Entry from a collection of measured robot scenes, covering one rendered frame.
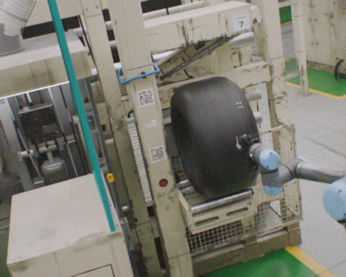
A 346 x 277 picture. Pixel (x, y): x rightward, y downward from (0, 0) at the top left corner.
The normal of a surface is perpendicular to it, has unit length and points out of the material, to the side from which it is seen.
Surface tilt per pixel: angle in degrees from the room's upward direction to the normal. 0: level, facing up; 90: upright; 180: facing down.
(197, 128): 64
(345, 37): 90
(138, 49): 90
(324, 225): 0
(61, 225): 0
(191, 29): 90
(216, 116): 51
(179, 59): 90
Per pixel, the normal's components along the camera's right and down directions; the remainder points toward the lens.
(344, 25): -0.89, 0.31
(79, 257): 0.26, 0.32
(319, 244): -0.18, -0.91
